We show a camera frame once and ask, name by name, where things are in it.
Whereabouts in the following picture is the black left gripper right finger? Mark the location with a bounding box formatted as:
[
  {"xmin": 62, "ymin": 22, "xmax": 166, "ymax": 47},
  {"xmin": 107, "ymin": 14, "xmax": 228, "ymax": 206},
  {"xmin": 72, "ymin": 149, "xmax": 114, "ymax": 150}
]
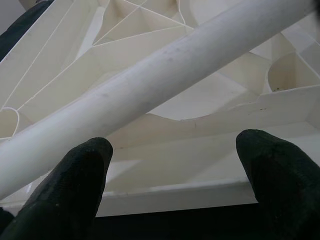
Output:
[{"xmin": 236, "ymin": 129, "xmax": 320, "ymax": 240}]

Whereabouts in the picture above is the black table cloth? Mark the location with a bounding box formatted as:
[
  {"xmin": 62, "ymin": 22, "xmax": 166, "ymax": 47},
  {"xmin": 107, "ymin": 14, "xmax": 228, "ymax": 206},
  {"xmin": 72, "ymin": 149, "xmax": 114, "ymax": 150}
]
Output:
[{"xmin": 0, "ymin": 0, "xmax": 265, "ymax": 240}]

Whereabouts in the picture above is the white plastic table leg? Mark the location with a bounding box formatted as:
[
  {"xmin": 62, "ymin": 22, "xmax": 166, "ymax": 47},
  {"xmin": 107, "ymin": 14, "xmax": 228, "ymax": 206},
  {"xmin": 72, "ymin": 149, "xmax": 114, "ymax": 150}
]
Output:
[{"xmin": 0, "ymin": 0, "xmax": 317, "ymax": 201}]

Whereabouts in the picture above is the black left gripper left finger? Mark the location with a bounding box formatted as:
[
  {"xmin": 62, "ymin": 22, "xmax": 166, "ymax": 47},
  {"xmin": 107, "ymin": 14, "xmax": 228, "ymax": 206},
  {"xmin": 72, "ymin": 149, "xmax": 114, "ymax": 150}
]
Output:
[{"xmin": 0, "ymin": 136, "xmax": 114, "ymax": 240}]

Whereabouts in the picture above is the white plastic children table top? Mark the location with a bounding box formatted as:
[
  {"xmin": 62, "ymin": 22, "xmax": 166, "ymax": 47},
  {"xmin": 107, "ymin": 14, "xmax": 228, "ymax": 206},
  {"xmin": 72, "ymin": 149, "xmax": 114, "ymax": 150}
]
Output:
[{"xmin": 0, "ymin": 0, "xmax": 320, "ymax": 218}]

